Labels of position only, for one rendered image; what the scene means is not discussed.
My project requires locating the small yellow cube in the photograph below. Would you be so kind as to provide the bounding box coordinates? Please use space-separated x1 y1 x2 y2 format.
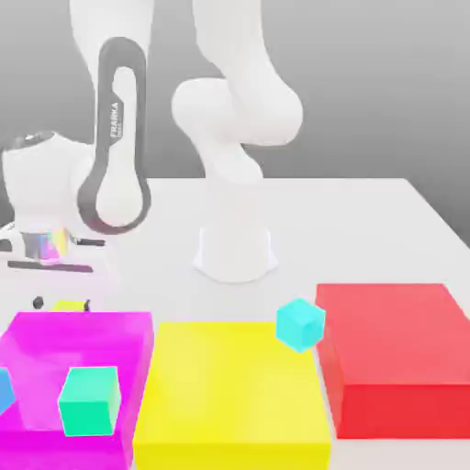
50 299 86 313

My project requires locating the large yellow box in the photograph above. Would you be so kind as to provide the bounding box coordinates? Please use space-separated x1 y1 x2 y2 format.
132 321 334 470

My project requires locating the small cyan cube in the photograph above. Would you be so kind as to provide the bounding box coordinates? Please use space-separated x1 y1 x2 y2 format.
274 297 327 354

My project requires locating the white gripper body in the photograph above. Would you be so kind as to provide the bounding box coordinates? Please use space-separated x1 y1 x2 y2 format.
1 256 102 285

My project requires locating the large magenta box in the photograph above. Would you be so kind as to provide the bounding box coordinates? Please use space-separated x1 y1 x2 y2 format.
0 310 156 470

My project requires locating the small green cube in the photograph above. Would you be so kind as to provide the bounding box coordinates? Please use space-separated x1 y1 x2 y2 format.
57 365 123 438

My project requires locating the large red box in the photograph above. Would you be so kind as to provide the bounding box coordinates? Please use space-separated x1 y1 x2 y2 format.
314 283 470 441

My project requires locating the small blue cube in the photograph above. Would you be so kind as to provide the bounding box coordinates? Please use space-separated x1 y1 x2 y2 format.
0 366 17 415

